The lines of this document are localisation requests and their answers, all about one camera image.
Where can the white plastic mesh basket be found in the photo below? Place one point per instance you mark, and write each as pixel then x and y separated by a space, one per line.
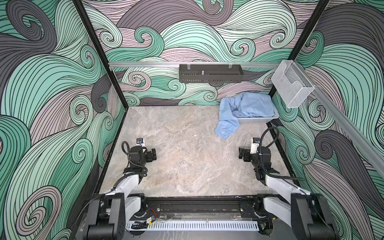
pixel 260 119

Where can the light blue long sleeve shirt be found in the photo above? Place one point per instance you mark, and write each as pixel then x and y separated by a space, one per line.
pixel 244 105

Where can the aluminium wall rail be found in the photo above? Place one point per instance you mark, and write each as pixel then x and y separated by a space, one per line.
pixel 334 100
pixel 152 64

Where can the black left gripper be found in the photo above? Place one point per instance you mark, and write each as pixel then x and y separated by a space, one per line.
pixel 149 158

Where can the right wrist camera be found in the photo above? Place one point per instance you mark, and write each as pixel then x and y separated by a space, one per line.
pixel 255 145

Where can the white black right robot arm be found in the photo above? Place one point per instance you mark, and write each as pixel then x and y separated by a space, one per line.
pixel 308 214

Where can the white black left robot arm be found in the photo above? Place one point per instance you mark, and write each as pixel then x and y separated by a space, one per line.
pixel 110 215

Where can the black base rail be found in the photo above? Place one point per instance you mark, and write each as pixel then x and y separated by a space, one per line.
pixel 244 207

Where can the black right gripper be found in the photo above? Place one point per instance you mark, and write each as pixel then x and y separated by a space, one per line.
pixel 247 152

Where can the white slotted cable duct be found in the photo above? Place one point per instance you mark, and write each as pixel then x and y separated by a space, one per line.
pixel 247 226

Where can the black frame post left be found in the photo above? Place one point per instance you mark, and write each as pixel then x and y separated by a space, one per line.
pixel 102 55

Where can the black frame post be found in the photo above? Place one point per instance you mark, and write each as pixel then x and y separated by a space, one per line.
pixel 102 55
pixel 309 41

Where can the black perforated wall tray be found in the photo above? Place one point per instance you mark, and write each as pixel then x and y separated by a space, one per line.
pixel 211 74

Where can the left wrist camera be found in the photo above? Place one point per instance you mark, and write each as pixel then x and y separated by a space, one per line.
pixel 140 142

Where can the aluminium wall rail back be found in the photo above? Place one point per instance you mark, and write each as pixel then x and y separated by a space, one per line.
pixel 152 64

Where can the aluminium wall rail right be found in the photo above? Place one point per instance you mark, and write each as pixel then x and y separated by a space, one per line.
pixel 334 100

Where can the black frame post right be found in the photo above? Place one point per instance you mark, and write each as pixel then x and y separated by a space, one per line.
pixel 309 41

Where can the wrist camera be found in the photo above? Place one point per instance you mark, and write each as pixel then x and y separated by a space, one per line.
pixel 140 142
pixel 255 145

